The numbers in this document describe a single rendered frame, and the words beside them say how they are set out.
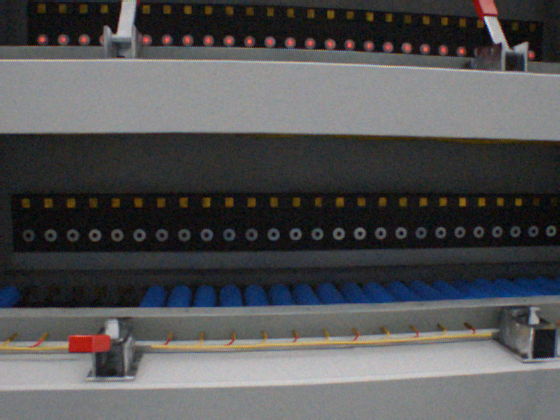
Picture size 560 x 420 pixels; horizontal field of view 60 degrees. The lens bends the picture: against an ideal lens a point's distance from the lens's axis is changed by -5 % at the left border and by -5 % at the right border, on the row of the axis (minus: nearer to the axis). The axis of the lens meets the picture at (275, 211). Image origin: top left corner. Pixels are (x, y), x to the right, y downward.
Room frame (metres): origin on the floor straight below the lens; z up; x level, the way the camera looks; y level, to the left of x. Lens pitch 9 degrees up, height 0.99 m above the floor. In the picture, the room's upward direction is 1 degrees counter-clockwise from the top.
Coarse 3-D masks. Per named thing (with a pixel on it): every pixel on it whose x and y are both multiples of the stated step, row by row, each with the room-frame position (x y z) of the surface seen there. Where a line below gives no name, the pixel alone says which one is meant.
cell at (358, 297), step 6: (348, 282) 0.44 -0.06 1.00; (342, 288) 0.44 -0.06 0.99; (348, 288) 0.43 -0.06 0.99; (354, 288) 0.42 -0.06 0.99; (342, 294) 0.43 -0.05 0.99; (348, 294) 0.42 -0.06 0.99; (354, 294) 0.41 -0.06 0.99; (360, 294) 0.40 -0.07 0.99; (366, 294) 0.41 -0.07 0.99; (348, 300) 0.41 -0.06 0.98; (354, 300) 0.40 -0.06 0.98; (360, 300) 0.39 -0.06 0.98; (366, 300) 0.39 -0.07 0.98; (372, 300) 0.39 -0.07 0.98
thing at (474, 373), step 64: (64, 256) 0.45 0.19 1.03; (128, 256) 0.46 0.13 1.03; (192, 256) 0.46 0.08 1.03; (256, 256) 0.47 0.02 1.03; (320, 256) 0.47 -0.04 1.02; (384, 256) 0.48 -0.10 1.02; (448, 256) 0.49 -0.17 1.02; (512, 256) 0.50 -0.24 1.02; (0, 384) 0.28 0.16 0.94; (64, 384) 0.29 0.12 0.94; (128, 384) 0.29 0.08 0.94; (192, 384) 0.29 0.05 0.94; (256, 384) 0.29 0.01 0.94; (320, 384) 0.30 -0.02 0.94; (384, 384) 0.30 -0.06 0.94; (448, 384) 0.31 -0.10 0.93; (512, 384) 0.31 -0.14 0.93
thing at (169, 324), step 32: (0, 320) 0.32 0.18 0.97; (32, 320) 0.33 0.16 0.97; (64, 320) 0.33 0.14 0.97; (96, 320) 0.33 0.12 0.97; (160, 320) 0.34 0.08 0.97; (192, 320) 0.34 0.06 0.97; (224, 320) 0.34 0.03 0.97; (256, 320) 0.34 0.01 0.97; (288, 320) 0.34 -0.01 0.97; (320, 320) 0.35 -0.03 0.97; (352, 320) 0.35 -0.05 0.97; (384, 320) 0.35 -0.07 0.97; (416, 320) 0.36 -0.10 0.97; (448, 320) 0.36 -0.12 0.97; (480, 320) 0.36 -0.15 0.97
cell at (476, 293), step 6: (456, 282) 0.45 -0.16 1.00; (462, 282) 0.44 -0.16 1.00; (468, 282) 0.44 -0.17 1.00; (462, 288) 0.43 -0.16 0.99; (468, 288) 0.43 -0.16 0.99; (474, 288) 0.42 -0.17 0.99; (480, 288) 0.42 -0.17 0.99; (468, 294) 0.42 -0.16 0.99; (474, 294) 0.41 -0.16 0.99; (480, 294) 0.41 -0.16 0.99; (486, 294) 0.40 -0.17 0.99
